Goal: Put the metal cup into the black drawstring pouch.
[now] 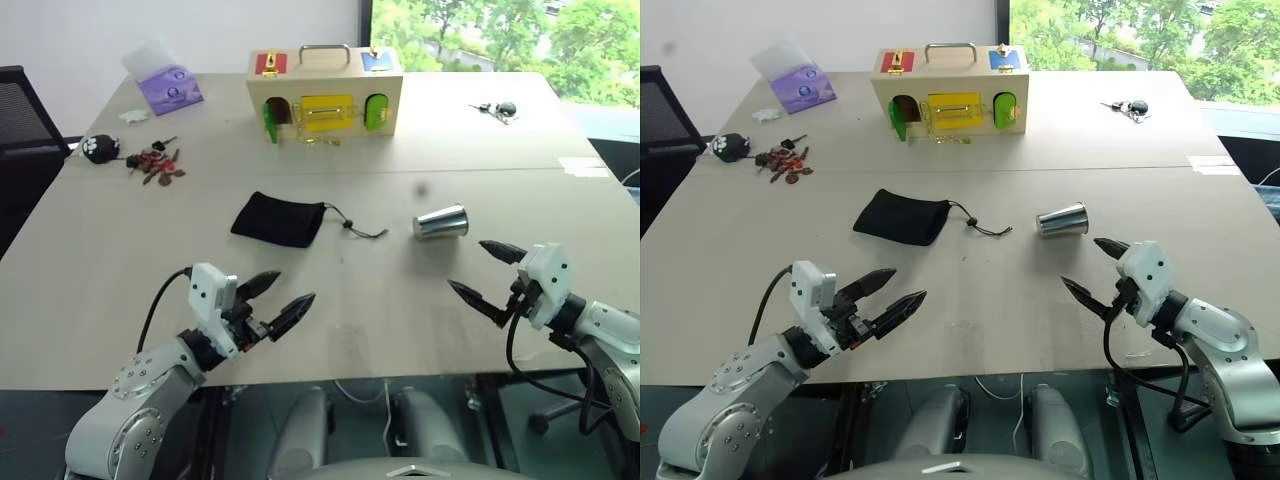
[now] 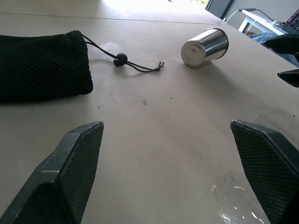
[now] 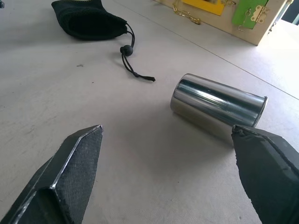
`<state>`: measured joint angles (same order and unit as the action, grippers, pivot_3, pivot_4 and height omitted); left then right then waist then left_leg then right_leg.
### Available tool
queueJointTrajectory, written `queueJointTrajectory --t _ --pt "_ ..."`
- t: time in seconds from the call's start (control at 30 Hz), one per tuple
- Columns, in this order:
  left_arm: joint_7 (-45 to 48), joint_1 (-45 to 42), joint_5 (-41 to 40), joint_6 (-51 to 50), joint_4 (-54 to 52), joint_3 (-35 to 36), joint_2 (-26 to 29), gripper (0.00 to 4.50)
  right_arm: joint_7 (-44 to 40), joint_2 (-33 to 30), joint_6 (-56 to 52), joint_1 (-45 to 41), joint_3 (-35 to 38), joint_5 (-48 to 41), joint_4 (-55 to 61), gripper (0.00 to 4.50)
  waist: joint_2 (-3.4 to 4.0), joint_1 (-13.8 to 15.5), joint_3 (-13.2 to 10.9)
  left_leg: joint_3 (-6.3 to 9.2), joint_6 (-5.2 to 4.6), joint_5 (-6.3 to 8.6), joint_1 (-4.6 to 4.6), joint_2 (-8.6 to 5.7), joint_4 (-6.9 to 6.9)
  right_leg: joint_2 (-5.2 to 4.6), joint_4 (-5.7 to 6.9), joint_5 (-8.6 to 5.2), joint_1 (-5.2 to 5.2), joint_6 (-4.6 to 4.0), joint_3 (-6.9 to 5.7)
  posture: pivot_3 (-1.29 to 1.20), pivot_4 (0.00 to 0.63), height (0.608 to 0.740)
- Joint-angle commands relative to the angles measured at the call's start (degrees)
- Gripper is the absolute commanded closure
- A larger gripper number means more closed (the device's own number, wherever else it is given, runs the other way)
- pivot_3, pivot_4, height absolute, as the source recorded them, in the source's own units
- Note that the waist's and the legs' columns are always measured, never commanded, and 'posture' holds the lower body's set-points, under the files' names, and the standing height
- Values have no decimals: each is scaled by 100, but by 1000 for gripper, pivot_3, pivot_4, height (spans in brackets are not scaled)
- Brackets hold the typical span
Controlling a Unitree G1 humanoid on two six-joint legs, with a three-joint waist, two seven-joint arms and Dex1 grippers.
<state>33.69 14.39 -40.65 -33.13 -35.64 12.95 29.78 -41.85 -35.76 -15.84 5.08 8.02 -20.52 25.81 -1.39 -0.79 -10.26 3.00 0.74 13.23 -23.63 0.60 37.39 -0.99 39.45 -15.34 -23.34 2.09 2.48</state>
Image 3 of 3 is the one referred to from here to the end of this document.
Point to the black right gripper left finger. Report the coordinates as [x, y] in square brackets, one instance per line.
[70, 168]

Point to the shiny steel cup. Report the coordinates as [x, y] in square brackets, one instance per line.
[210, 105]

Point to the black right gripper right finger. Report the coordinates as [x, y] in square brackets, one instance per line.
[271, 172]

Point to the wooden latch busy box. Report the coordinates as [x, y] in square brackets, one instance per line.
[254, 18]

